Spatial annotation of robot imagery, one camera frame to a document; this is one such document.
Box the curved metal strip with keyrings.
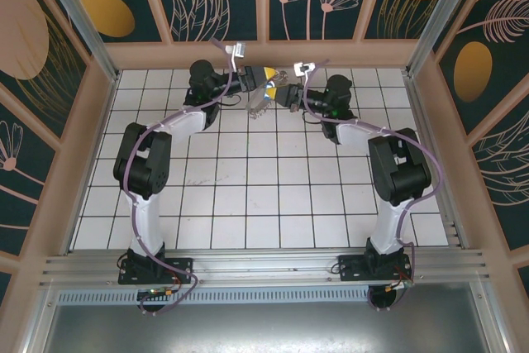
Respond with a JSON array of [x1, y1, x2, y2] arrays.
[[245, 70, 293, 119]]

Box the brushed metal sheet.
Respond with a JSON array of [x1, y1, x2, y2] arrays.
[[24, 302, 509, 353]]

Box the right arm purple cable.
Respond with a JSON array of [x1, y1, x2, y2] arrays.
[[302, 58, 441, 286]]

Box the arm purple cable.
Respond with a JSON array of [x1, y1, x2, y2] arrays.
[[123, 37, 237, 316], [302, 58, 441, 286]]

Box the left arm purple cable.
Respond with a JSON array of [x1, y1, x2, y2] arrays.
[[123, 37, 237, 316]]

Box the aluminium side rail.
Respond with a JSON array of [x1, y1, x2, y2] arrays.
[[403, 70, 470, 251]]

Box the aluminium corner post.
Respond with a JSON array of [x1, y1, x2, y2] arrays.
[[33, 0, 122, 83], [405, 0, 497, 78]]

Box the aluminium mounting rail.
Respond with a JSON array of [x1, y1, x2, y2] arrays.
[[39, 248, 493, 290]]

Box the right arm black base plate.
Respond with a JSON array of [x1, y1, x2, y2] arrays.
[[336, 252, 415, 286]]

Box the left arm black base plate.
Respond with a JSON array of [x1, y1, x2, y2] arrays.
[[118, 256, 195, 286]]

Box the slotted grey cable duct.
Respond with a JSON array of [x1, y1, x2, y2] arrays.
[[55, 286, 484, 305]]

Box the base wire bundle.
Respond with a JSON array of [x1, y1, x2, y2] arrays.
[[136, 285, 186, 316], [366, 264, 416, 313]]

